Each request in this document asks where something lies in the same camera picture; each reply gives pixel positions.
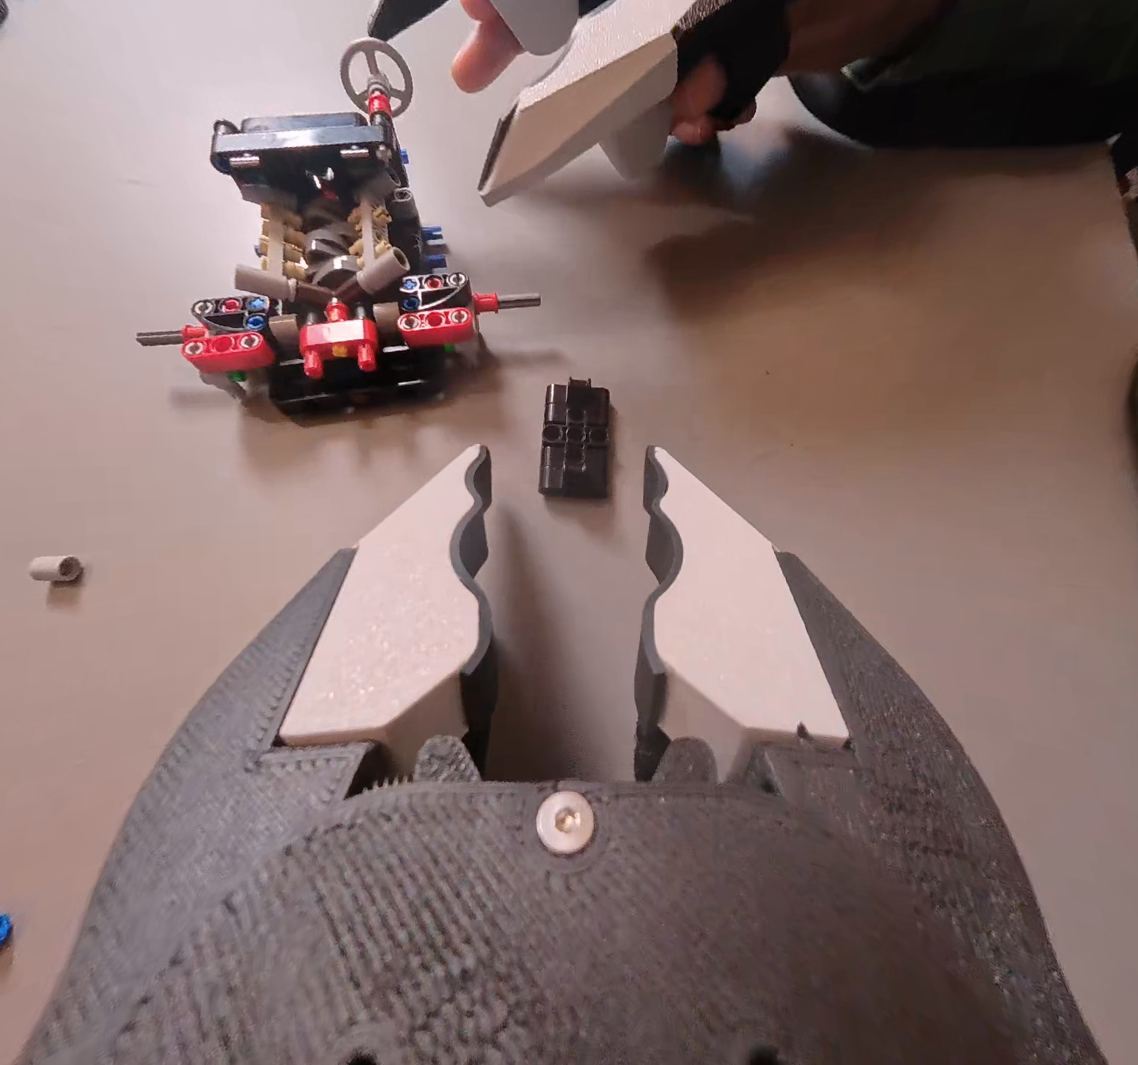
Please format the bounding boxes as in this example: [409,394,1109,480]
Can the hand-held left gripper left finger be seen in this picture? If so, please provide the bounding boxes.
[277,445,496,770]

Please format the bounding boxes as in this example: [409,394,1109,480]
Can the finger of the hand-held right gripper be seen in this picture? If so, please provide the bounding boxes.
[478,0,766,207]
[605,90,681,184]

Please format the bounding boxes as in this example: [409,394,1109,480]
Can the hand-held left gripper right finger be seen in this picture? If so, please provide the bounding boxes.
[632,445,849,782]

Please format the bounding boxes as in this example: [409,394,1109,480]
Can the black lego beam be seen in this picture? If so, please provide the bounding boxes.
[535,378,614,500]

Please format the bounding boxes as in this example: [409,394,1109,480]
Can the lego car model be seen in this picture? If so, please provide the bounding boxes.
[135,37,543,417]

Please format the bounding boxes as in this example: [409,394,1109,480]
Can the person's right forearm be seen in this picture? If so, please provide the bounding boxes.
[786,0,1138,150]

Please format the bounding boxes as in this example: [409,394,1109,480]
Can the person's right hand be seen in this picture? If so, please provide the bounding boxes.
[450,0,796,147]

